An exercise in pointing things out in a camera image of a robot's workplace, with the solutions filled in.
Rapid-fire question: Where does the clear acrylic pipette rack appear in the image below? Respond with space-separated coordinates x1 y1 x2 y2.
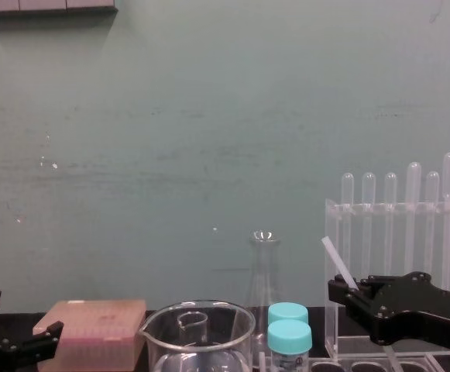
324 195 450 360

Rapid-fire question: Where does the vial with teal cap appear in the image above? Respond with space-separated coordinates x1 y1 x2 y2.
267 302 310 325
266 319 314 372

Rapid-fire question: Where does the clear glass stirring rod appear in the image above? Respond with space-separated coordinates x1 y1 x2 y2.
321 236 403 371

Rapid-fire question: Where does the clear plastic well plate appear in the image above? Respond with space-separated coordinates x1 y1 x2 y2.
308 350 450 372

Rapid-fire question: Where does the short clear plastic pipette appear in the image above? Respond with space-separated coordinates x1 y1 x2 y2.
341 171 355 274
362 171 376 281
383 171 398 278

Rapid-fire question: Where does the glass conical flask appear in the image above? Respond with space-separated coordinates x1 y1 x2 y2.
242 229 283 372

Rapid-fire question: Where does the grey wall cabinet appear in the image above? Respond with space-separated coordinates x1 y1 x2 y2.
0 0 119 17

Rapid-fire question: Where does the pink pipette tip box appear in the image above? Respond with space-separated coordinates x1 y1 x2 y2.
32 298 149 372

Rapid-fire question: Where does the large glass beaker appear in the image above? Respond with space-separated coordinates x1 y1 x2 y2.
139 298 257 372

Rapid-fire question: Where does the small glass beaker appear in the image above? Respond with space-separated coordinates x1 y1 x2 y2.
177 311 211 344

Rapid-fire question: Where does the long clear plastic pipette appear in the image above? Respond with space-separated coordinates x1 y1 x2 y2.
405 161 422 275

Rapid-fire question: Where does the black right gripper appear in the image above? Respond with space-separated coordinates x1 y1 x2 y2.
328 271 450 346

